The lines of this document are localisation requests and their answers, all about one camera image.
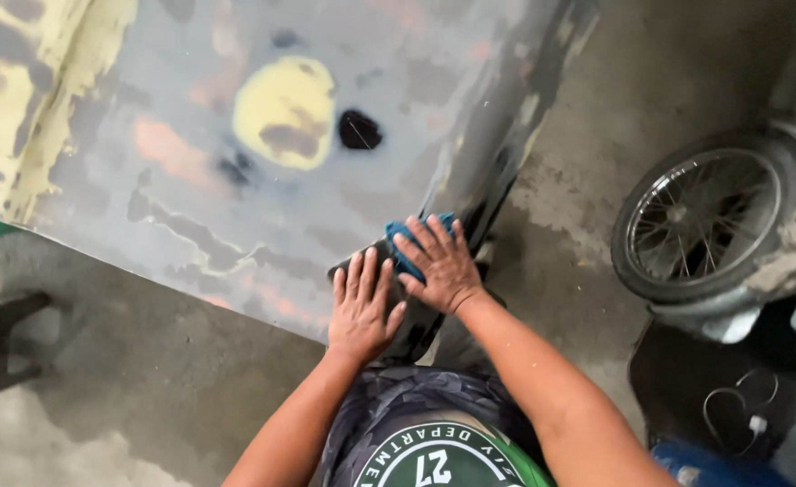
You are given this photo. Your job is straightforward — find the black metal stand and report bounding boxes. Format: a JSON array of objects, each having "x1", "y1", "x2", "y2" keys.
[{"x1": 0, "y1": 291, "x2": 54, "y2": 408}]

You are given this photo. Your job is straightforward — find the person's right hand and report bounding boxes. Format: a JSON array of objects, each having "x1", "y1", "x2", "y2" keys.
[{"x1": 392, "y1": 214, "x2": 485, "y2": 316}]

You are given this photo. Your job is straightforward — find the person's green printed shirt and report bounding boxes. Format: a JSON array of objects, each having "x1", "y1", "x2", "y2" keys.
[{"x1": 352, "y1": 409, "x2": 557, "y2": 487}]

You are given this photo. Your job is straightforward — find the blue plastic container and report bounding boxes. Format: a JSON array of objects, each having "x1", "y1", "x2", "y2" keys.
[{"x1": 651, "y1": 441, "x2": 794, "y2": 487}]

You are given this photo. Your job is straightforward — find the blue sanding cloth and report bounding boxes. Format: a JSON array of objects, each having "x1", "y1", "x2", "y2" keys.
[{"x1": 384, "y1": 211, "x2": 457, "y2": 285}]

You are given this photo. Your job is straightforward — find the grey primed car body panel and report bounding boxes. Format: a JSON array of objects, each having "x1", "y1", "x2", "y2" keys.
[{"x1": 0, "y1": 0, "x2": 602, "y2": 363}]

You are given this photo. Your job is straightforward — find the spoked motorcycle wheel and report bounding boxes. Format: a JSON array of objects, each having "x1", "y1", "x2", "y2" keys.
[{"x1": 610, "y1": 127, "x2": 796, "y2": 305}]

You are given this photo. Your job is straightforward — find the person's left hand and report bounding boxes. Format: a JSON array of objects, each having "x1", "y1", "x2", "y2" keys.
[{"x1": 327, "y1": 247, "x2": 407, "y2": 367}]

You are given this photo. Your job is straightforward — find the white charger cable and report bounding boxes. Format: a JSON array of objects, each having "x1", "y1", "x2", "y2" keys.
[{"x1": 702, "y1": 368, "x2": 779, "y2": 459}]

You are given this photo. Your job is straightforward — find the person's dark patterned shorts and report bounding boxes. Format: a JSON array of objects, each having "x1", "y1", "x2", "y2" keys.
[{"x1": 317, "y1": 365, "x2": 548, "y2": 487}]

